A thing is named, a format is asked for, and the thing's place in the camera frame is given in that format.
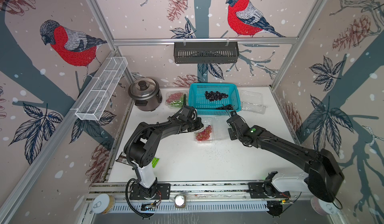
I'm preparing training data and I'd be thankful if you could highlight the green grape bunch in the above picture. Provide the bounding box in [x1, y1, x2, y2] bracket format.
[170, 99, 184, 108]

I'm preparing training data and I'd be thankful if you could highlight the red grape bunch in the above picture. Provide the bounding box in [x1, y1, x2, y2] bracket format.
[196, 125, 213, 142]
[167, 92, 184, 104]

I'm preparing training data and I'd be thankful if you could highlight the clear plastic clamshell container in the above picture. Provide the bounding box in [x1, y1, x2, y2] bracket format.
[165, 91, 188, 109]

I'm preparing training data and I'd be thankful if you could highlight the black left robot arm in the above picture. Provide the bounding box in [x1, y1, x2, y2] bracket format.
[124, 106, 204, 199]

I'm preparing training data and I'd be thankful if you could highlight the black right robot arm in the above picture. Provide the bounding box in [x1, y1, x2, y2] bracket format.
[227, 111, 345, 203]

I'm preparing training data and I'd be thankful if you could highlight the teal plastic basket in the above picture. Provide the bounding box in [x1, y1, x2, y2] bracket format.
[189, 83, 242, 116]

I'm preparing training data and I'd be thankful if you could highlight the dark purple grape bunch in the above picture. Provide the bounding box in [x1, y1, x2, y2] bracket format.
[205, 91, 229, 102]

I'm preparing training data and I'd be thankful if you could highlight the green snack packet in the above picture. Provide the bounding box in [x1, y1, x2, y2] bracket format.
[152, 158, 159, 168]

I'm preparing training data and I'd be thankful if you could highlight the stainless steel rice cooker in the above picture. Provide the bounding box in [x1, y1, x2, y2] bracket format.
[129, 78, 163, 112]

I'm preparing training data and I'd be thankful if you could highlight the brown snack bar wrapper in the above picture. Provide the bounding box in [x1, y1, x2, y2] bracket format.
[116, 152, 129, 165]

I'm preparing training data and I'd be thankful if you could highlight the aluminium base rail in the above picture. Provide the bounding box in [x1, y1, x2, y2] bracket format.
[82, 181, 313, 215]

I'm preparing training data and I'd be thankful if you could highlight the black hanging wire basket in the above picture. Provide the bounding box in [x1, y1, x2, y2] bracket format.
[174, 42, 240, 64]

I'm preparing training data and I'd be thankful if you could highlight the white wire shelf basket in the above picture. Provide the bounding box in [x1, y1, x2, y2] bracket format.
[75, 57, 128, 121]

